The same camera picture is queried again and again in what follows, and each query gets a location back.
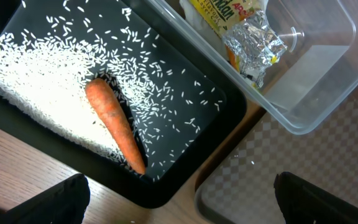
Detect orange carrot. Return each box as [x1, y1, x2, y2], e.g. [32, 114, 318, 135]
[85, 78, 146, 175]

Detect brown serving tray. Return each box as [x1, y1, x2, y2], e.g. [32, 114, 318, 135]
[195, 87, 358, 223]

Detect white rice pile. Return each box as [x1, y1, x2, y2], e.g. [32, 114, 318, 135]
[0, 0, 225, 183]

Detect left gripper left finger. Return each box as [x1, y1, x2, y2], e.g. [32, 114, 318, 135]
[0, 174, 90, 224]

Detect clear plastic bin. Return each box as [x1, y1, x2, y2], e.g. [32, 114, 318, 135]
[149, 0, 358, 135]

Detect black waste tray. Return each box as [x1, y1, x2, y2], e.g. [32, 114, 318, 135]
[0, 0, 246, 208]

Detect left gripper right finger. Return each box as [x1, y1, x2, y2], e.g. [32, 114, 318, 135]
[273, 172, 358, 224]

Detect foil snack wrapper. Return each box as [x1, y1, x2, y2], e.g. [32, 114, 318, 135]
[190, 0, 287, 88]

